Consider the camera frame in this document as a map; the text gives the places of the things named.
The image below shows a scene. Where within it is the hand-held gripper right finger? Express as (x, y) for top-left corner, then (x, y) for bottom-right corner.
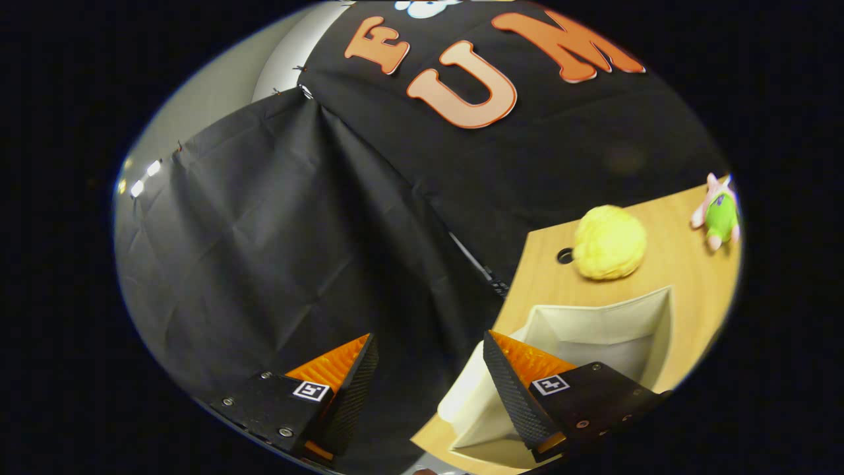
(482, 331), (673, 463)

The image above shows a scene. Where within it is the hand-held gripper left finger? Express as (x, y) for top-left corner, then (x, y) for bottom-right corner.
(208, 333), (380, 464)

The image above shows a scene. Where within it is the grey fabric storage box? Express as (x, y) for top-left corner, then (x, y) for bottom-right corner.
(437, 285), (675, 456)

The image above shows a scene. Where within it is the yellow plush ball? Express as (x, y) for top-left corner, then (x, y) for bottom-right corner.
(572, 205), (648, 281)

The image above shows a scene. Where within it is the green and pink plush toy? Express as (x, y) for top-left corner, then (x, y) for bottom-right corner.
(690, 173), (740, 252)

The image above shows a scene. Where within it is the ceiling light strip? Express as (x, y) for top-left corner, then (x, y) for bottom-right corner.
(117, 157), (163, 199)

